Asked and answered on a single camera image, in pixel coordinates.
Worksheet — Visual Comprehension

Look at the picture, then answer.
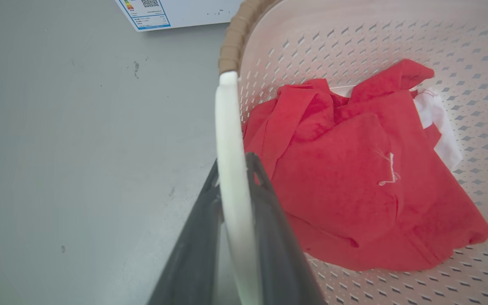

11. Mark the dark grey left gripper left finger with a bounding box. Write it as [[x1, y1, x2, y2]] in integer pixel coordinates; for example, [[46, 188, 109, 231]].
[[147, 159, 226, 305]]

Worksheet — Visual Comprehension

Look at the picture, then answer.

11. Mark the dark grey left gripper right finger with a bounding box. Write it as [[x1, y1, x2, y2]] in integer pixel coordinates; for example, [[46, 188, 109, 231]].
[[245, 152, 327, 305]]

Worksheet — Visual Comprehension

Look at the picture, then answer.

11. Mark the white perforated plastic laundry basket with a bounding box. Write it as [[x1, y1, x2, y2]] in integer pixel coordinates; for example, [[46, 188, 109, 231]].
[[215, 0, 488, 305]]

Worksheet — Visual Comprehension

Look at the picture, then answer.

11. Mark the red garment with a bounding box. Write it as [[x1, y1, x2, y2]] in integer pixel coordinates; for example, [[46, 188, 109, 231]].
[[242, 59, 488, 272]]

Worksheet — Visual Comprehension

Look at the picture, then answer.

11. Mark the white garment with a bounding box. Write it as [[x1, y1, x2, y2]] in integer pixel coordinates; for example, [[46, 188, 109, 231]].
[[331, 85, 463, 171]]

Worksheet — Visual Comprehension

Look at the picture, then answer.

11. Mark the white washing machine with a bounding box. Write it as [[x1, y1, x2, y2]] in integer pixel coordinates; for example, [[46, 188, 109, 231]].
[[115, 0, 244, 33]]

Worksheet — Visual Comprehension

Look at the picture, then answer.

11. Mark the energy label sticker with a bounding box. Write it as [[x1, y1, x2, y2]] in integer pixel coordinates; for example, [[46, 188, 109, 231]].
[[117, 0, 172, 31]]

